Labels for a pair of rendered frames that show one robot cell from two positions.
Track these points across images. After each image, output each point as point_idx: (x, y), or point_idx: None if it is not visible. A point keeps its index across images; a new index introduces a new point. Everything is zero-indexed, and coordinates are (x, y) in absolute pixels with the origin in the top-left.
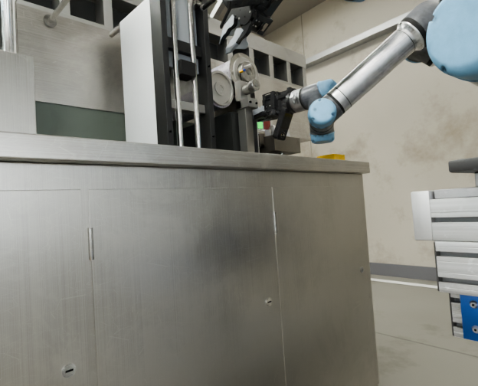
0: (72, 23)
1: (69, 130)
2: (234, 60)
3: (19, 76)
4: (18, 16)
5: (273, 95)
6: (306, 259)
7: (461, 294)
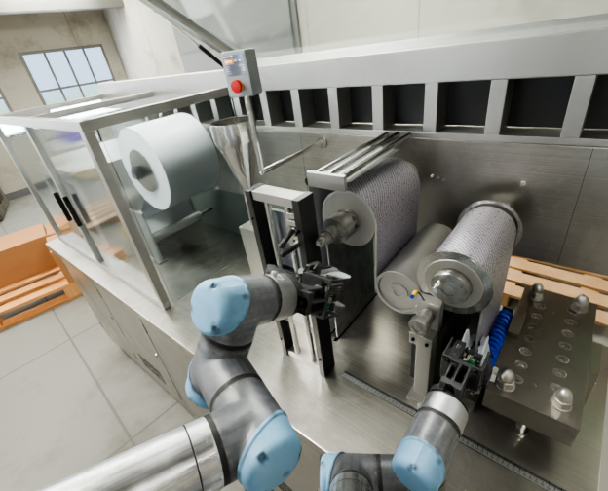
0: (339, 138)
1: None
2: (430, 263)
3: (252, 244)
4: (302, 144)
5: (442, 359)
6: None
7: None
